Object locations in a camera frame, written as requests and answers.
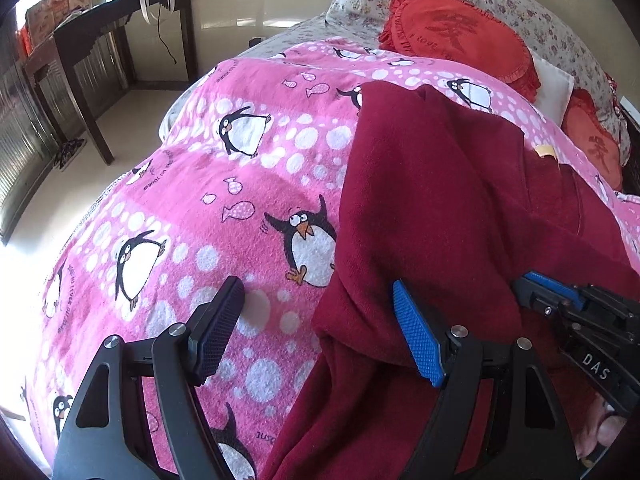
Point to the small red heart cushion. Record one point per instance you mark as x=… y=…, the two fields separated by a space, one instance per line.
x=595 y=145

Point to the white pillow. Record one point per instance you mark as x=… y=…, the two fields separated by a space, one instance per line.
x=552 y=85

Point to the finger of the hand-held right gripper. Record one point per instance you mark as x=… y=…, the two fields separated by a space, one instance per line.
x=540 y=302
x=555 y=287

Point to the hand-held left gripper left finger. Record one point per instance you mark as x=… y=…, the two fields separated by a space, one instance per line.
x=215 y=335

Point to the pink penguin blanket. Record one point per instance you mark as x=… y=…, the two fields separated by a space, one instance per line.
x=200 y=185

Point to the long floral pillow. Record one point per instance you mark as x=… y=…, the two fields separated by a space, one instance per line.
x=550 y=25

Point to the red floral cushion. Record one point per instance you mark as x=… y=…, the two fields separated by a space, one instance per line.
x=612 y=90

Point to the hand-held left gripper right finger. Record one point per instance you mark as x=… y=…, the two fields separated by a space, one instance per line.
x=417 y=335

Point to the patterned floor item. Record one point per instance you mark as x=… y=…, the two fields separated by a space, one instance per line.
x=70 y=152

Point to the dark red garment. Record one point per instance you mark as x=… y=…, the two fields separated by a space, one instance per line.
x=425 y=185

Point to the dark wooden desk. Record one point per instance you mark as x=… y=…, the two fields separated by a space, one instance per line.
x=100 y=35

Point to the person's right hand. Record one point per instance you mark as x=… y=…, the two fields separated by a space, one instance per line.
x=607 y=430

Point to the large red heart cushion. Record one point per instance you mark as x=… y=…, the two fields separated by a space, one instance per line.
x=450 y=35

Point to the cardboard boxes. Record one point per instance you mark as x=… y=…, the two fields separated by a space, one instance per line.
x=55 y=10

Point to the dark ribbed cabinet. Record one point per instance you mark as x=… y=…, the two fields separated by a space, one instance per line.
x=20 y=160

